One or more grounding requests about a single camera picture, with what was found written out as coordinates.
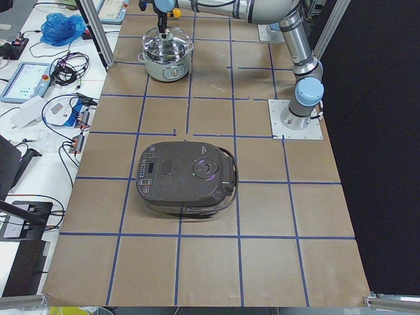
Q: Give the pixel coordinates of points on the pale green electric pot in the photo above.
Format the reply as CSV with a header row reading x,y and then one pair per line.
x,y
167,64

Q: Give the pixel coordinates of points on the yellow corn cob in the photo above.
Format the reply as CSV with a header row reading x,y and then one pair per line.
x,y
175,13

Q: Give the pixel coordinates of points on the white paper box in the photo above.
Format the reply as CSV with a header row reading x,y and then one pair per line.
x,y
29,111

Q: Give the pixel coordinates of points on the aluminium frame post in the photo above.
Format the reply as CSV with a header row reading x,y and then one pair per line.
x,y
90,16

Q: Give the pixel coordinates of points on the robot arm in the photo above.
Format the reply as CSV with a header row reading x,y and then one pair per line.
x,y
307,69

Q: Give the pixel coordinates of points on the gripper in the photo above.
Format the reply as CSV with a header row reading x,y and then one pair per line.
x,y
161,18

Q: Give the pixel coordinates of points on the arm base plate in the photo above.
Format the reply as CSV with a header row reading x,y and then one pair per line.
x,y
286,126
270,33

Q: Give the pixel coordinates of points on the black rice cooker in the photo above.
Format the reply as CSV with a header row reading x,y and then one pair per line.
x,y
187,178

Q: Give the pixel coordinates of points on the blue plastic bag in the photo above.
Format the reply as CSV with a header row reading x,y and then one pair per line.
x,y
59,29

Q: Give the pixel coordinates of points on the emergency stop button box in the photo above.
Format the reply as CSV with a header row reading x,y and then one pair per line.
x,y
86,35

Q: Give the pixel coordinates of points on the teach pendant tablet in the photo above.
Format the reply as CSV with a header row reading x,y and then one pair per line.
x,y
112,11
29,80

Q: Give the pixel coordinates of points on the glass pot lid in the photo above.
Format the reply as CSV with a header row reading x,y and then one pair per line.
x,y
165,42

